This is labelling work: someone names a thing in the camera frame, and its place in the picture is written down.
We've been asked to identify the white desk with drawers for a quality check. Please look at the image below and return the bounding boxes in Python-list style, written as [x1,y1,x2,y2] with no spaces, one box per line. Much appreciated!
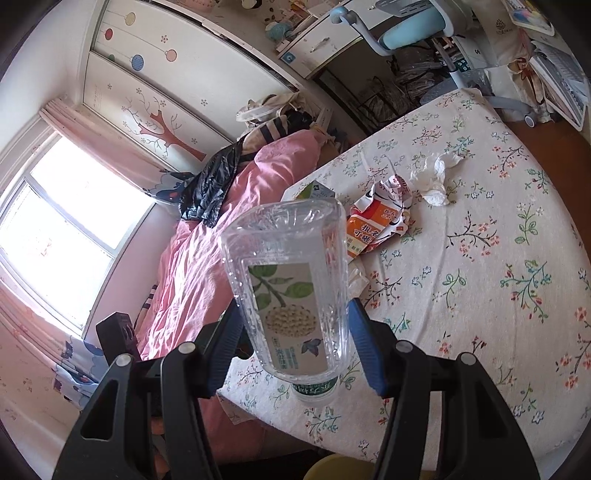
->
[279,1,393,79]

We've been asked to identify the black plastic bag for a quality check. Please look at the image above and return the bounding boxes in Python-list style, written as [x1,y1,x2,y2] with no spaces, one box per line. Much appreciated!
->
[178,141,242,228]

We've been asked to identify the blue grey office chair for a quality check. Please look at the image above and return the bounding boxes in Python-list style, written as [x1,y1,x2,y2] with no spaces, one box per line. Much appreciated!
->
[327,0,539,128]

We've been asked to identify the orange white snack bag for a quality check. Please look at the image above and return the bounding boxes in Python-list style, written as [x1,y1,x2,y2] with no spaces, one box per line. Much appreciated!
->
[346,174,413,261]

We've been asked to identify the pink duvet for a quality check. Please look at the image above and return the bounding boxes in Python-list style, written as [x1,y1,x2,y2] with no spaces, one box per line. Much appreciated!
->
[137,129,327,463]

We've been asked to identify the white tissue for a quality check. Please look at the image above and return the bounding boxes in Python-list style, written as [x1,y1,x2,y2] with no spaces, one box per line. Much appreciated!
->
[410,153,464,207]

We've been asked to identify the green white drink carton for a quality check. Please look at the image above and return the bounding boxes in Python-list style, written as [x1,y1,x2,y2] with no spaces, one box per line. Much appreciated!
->
[295,180,335,200]

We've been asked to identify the striped clothing pile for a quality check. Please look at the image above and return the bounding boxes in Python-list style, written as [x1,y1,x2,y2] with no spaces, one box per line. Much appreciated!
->
[235,92,318,156]

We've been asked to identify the clear plastic water bottle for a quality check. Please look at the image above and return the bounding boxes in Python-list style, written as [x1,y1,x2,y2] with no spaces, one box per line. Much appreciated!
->
[219,198,349,408]

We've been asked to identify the white bookshelf with books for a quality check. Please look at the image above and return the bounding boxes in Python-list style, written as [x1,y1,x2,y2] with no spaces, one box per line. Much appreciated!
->
[503,0,590,140]

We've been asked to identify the cream yellow trash bin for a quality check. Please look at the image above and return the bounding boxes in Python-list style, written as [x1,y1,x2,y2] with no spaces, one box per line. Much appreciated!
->
[301,453,438,480]

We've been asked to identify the white wardrobe tree decal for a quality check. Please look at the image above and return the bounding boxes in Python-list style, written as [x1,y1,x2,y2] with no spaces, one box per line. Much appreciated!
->
[83,1,290,172]

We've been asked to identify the pink curtain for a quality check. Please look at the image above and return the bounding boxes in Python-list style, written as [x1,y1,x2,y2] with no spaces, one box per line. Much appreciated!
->
[39,98,192,205]

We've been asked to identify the window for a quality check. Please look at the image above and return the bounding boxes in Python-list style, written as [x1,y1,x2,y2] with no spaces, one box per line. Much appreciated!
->
[1,128,154,335]

